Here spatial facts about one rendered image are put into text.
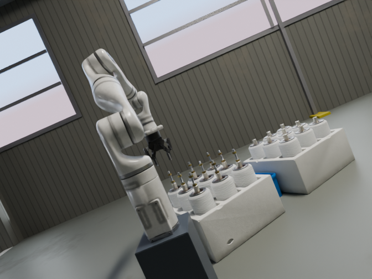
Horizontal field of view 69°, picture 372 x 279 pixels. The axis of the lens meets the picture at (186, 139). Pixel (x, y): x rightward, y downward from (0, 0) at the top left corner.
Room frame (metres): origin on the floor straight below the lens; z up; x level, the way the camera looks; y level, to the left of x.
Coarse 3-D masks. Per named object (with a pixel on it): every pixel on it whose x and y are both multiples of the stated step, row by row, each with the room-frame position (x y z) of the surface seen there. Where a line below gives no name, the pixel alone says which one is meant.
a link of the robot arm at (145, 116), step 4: (140, 92) 1.27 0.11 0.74; (144, 92) 1.29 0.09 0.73; (136, 96) 1.27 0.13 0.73; (140, 96) 1.26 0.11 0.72; (144, 96) 1.27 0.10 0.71; (140, 100) 1.26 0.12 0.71; (144, 100) 1.27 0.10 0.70; (140, 104) 1.27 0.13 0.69; (144, 104) 1.26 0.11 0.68; (148, 104) 1.30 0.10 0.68; (144, 108) 1.27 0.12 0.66; (148, 108) 1.29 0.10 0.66; (144, 112) 1.27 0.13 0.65; (148, 112) 1.28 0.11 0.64; (140, 116) 1.27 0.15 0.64; (144, 116) 1.27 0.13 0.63; (148, 116) 1.27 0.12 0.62; (140, 120) 1.27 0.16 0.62; (144, 120) 1.27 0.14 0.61; (148, 120) 1.27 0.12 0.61; (152, 120) 1.29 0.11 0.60; (144, 124) 1.27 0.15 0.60
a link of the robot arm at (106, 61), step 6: (96, 54) 0.98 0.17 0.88; (102, 54) 0.98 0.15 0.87; (108, 54) 1.01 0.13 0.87; (102, 60) 0.98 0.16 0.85; (108, 60) 0.98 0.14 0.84; (108, 66) 0.99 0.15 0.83; (114, 66) 1.01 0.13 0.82; (108, 72) 1.01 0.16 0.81; (114, 72) 1.06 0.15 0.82; (120, 72) 1.06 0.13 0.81; (120, 78) 1.09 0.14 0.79; (126, 84) 1.13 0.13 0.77; (126, 90) 1.15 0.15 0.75; (132, 90) 1.19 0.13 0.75; (126, 96) 1.18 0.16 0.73
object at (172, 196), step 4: (180, 188) 1.27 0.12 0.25; (168, 192) 1.30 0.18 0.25; (172, 192) 1.26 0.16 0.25; (176, 192) 1.25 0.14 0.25; (168, 196) 1.28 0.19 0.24; (172, 196) 1.26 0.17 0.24; (176, 196) 1.25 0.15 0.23; (172, 200) 1.27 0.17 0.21; (176, 200) 1.25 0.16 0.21; (172, 204) 1.28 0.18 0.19; (176, 204) 1.26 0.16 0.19
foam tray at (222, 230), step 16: (256, 176) 1.20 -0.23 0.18; (240, 192) 1.09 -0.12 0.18; (256, 192) 1.10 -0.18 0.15; (272, 192) 1.13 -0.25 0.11; (176, 208) 1.24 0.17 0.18; (224, 208) 1.03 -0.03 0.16; (240, 208) 1.06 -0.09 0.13; (256, 208) 1.09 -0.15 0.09; (272, 208) 1.12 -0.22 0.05; (208, 224) 0.99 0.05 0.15; (224, 224) 1.02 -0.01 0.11; (240, 224) 1.05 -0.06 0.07; (256, 224) 1.08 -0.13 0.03; (208, 240) 0.98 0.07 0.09; (224, 240) 1.01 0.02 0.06; (240, 240) 1.04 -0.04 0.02; (208, 256) 1.03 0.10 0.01; (224, 256) 1.00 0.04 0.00
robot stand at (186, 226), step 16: (192, 224) 0.73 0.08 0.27; (144, 240) 0.69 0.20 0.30; (160, 240) 0.64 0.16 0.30; (176, 240) 0.62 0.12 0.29; (192, 240) 0.63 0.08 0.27; (144, 256) 0.63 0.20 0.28; (160, 256) 0.63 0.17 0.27; (176, 256) 0.63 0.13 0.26; (192, 256) 0.62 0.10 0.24; (144, 272) 0.63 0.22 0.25; (160, 272) 0.63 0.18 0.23; (176, 272) 0.63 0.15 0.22; (192, 272) 0.62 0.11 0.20; (208, 272) 0.66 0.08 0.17
